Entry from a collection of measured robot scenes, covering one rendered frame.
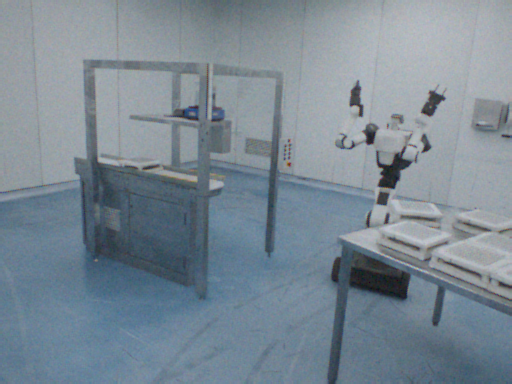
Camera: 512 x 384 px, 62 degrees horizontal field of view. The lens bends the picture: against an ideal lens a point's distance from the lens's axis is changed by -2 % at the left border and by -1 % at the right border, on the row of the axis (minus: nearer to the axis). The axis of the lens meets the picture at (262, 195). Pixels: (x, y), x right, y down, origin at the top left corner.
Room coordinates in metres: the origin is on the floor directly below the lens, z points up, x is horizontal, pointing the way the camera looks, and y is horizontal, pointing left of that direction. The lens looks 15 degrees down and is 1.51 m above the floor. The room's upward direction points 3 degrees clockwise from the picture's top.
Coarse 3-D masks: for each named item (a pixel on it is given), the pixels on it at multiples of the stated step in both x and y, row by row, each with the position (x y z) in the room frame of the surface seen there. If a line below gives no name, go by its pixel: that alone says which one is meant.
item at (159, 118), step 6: (144, 114) 3.17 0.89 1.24; (150, 114) 3.19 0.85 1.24; (156, 114) 3.25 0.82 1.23; (162, 114) 3.28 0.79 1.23; (168, 114) 3.32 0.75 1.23; (138, 120) 3.02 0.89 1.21; (144, 120) 2.99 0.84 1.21; (150, 120) 2.96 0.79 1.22; (156, 120) 2.94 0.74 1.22; (162, 120) 2.91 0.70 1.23; (168, 120) 2.88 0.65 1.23; (174, 120) 2.87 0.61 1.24; (180, 120) 2.87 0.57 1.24; (186, 120) 2.89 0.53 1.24; (192, 120) 2.91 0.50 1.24; (216, 120) 3.00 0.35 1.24; (222, 120) 3.03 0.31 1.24; (228, 120) 3.05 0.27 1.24; (192, 126) 2.78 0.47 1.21
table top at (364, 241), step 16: (448, 208) 2.60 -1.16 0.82; (448, 224) 2.26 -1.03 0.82; (352, 240) 1.92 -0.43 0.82; (368, 240) 1.93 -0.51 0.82; (368, 256) 1.82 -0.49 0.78; (384, 256) 1.75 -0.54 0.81; (400, 256) 1.75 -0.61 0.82; (416, 272) 1.63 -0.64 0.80; (432, 272) 1.60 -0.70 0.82; (448, 288) 1.52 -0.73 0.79; (464, 288) 1.47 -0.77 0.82; (480, 288) 1.47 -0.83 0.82; (496, 304) 1.38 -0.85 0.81
